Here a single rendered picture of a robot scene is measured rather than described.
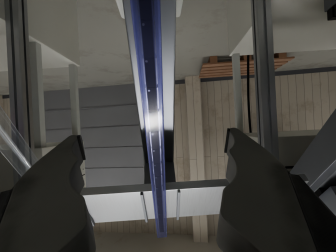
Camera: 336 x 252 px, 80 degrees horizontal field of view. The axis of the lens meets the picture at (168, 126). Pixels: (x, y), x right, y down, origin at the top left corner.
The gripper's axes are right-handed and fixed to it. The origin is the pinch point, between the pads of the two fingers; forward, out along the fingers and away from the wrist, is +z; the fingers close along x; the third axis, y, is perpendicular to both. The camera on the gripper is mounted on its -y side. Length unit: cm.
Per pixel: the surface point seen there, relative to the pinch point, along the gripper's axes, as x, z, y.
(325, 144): 30.7, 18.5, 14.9
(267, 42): 30, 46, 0
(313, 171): 31.1, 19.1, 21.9
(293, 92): 261, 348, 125
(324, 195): 35.4, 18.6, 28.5
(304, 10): 45, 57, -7
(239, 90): 39, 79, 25
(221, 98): 128, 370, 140
